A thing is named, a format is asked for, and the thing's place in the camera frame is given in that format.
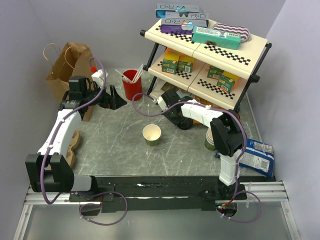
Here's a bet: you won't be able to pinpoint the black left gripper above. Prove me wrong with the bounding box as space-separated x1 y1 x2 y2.
83 81 127 110

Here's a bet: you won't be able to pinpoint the green paper coffee cup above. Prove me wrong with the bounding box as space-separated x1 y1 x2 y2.
142 124 162 147

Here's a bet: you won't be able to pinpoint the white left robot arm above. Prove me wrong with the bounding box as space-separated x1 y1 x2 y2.
25 69 127 201

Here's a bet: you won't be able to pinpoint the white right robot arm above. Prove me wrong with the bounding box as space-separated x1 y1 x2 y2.
156 89 247 199

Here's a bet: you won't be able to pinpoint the stack of black lids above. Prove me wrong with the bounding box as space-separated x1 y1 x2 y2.
177 117 194 130

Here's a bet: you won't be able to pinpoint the red plastic cup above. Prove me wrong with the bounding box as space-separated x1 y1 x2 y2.
122 69 143 101

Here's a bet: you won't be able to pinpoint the magazine on bottom shelf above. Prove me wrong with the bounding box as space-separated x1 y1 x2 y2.
160 82 194 99

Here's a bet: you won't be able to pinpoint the orange snack bag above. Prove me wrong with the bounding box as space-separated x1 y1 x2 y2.
192 95 241 124

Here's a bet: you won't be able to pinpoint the white wrapped straws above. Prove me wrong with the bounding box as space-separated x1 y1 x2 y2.
114 63 145 84

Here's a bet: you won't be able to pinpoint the stack of green paper cups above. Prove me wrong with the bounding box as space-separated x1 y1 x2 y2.
204 128 216 151

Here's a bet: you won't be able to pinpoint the brown paper bag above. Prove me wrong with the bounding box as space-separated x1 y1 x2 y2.
42 41 97 122

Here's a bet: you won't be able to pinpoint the green yellow box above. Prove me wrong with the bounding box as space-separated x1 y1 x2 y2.
207 65 224 80
217 71 240 93
177 53 195 73
161 47 181 75

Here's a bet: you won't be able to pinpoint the green yellow box far left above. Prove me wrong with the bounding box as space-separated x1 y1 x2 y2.
161 47 181 75

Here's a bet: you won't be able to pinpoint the green yellow box far right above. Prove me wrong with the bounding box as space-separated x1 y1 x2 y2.
217 71 240 93

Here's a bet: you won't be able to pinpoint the cream three-tier shelf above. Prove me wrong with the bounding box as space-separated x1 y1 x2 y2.
140 20 272 111

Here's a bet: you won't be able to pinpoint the cardboard cup carrier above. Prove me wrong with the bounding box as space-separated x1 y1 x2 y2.
66 130 81 168

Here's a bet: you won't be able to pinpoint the purple grey R+Co box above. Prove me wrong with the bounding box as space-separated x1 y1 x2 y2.
160 18 209 35

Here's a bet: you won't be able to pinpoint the teal rectangular box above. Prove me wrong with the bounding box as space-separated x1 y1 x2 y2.
191 26 241 50

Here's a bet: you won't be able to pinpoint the blue chips bag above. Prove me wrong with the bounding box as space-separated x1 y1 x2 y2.
217 138 275 179

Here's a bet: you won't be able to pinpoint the top grey R+Co box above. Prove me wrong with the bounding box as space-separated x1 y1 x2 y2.
155 3 209 19

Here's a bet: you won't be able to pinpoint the purple wavy pouch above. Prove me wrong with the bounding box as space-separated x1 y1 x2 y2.
212 22 252 43

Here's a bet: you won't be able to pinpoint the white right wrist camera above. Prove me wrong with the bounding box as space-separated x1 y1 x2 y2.
156 95 170 111

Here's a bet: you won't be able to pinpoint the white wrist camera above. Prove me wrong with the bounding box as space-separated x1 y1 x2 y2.
91 69 109 87
156 95 170 111

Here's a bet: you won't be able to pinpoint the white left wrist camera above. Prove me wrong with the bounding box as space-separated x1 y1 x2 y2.
91 69 109 87

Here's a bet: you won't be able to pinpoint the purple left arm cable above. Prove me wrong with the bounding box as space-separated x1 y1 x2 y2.
39 56 129 226

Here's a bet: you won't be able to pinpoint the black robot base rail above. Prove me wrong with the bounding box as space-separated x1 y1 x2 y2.
69 176 235 213

